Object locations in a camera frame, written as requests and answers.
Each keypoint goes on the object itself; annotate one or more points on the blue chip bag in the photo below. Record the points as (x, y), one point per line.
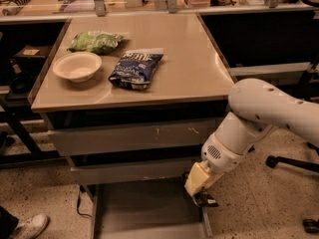
(135, 69)

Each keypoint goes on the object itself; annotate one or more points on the green chip bag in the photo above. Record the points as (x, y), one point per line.
(97, 42)

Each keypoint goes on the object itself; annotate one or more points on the middle grey drawer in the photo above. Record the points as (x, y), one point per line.
(133, 171)

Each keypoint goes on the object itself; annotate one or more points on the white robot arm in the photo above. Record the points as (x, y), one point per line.
(256, 109)

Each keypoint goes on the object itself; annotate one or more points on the black box with label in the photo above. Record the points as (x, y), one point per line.
(32, 55)

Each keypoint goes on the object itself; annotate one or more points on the white sneaker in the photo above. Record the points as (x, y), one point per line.
(31, 228)

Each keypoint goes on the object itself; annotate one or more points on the top grey drawer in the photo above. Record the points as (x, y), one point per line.
(133, 136)

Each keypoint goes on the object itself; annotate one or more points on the grey drawer cabinet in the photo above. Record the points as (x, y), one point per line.
(190, 83)

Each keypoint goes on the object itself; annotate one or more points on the open bottom grey drawer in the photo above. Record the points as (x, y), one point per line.
(149, 209)

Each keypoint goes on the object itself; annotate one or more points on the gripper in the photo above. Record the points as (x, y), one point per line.
(221, 157)

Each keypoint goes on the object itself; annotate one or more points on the dark rxbar chocolate bar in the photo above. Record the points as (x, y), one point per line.
(204, 199)

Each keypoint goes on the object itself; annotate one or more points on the black office chair base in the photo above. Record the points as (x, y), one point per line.
(310, 225)

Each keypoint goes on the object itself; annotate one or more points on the white paper bowl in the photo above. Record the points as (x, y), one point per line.
(77, 67)

